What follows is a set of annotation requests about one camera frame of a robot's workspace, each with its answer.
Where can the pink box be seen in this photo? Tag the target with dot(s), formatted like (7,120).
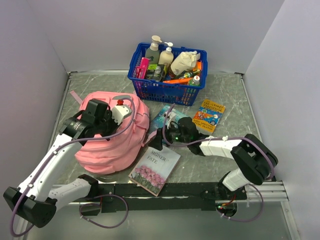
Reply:
(141,70)

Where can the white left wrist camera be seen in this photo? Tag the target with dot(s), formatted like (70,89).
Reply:
(120,112)

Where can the beige drawstring pouch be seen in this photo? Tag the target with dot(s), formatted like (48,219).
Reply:
(186,60)

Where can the pink student backpack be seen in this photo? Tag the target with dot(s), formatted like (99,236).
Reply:
(103,157)

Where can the blue plastic basket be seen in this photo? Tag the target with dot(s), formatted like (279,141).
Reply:
(166,91)

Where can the grey pump bottle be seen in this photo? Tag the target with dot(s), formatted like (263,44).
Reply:
(153,53)

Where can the small green bottle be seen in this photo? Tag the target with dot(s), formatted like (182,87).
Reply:
(190,74)

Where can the floral notebook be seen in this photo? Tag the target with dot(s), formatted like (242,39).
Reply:
(154,168)

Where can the orange toothbrush pack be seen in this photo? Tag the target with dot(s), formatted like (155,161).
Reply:
(182,81)

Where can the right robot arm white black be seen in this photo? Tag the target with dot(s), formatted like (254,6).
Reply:
(255,162)

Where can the yellow treehouse book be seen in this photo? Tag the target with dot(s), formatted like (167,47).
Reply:
(208,116)

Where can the black green box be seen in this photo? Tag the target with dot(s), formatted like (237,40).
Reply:
(156,72)

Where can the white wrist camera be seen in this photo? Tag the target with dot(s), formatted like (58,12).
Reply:
(171,116)
(120,112)

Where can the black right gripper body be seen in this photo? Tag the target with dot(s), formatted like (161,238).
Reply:
(173,135)

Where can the teal paperback book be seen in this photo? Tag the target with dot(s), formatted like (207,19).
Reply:
(158,120)

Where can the cream pump bottle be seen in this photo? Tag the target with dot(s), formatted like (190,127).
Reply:
(166,57)

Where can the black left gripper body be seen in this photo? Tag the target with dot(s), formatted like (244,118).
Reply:
(106,126)

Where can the black mounting base rail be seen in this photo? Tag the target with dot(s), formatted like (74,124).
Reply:
(182,196)

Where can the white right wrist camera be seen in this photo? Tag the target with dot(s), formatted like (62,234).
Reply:
(171,116)

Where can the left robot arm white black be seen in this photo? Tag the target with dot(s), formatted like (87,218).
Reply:
(34,199)

